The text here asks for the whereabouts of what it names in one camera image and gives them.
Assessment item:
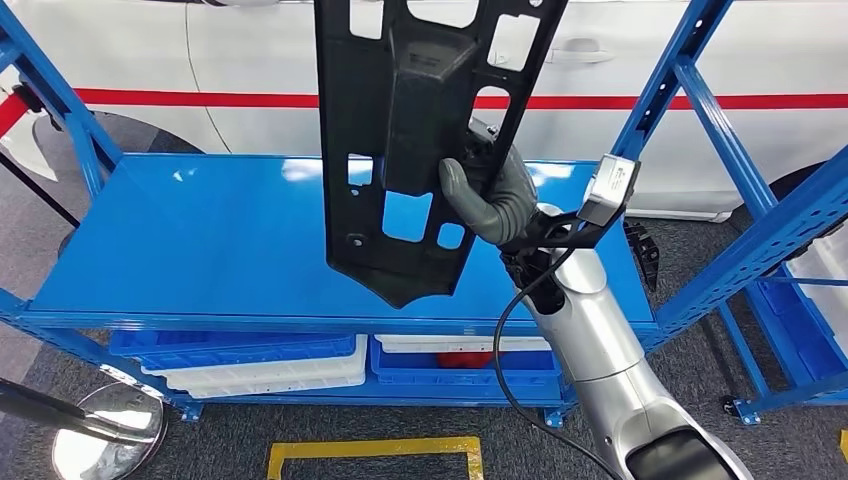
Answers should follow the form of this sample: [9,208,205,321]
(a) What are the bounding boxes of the blue plastic crate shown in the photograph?
[109,329,359,372]
[748,278,848,399]
[369,337,564,389]

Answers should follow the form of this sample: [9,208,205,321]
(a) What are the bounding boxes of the black plastic panel part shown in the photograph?
[313,0,570,310]

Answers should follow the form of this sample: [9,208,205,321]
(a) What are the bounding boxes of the red part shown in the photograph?
[435,351,497,370]

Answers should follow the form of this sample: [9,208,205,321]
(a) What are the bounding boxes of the black camera cable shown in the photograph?
[491,243,624,480]

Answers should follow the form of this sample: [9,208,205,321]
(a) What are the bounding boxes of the white car with red stripe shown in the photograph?
[0,0,848,223]

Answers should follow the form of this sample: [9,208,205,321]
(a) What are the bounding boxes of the white plastic crate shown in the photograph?
[165,377,367,400]
[142,334,369,392]
[786,225,848,359]
[374,334,554,354]

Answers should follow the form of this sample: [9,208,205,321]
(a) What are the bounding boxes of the black plastic bracket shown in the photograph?
[622,220,662,293]

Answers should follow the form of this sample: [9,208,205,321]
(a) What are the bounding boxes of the blue metal shelf rack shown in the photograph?
[0,0,848,429]

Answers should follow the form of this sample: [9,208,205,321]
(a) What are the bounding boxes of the chrome stanchion post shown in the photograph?
[11,80,51,124]
[0,377,167,480]

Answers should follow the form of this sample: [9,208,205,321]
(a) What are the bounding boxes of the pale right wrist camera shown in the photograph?
[526,153,642,256]

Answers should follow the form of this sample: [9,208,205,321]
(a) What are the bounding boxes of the blue wheeled shelf rack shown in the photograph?
[718,274,848,425]

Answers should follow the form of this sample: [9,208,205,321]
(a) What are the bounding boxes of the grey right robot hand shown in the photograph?
[438,117,539,248]

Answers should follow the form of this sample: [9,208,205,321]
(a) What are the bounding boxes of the red barrier belt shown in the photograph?
[0,92,31,137]

